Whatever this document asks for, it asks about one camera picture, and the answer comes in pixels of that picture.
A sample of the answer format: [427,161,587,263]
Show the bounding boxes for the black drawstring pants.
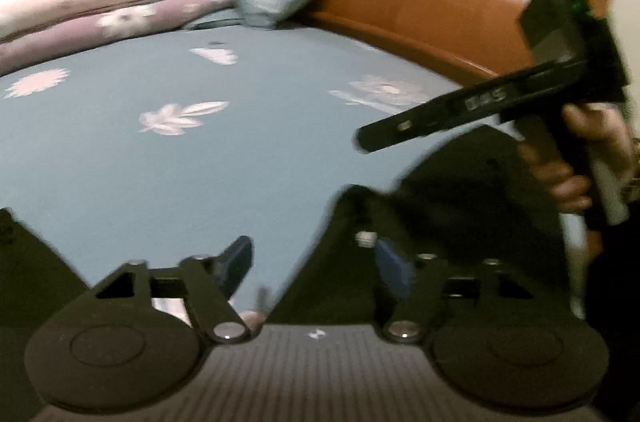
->
[1,127,570,421]

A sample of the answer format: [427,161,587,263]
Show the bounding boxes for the black right sleeve forearm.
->
[582,179,639,421]

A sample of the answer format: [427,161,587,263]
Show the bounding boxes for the person right hand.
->
[518,103,639,214]

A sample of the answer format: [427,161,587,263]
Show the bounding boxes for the teal patterned bed sheet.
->
[1,26,461,311]

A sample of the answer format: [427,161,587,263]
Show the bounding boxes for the pink purple folded quilt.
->
[1,0,234,76]

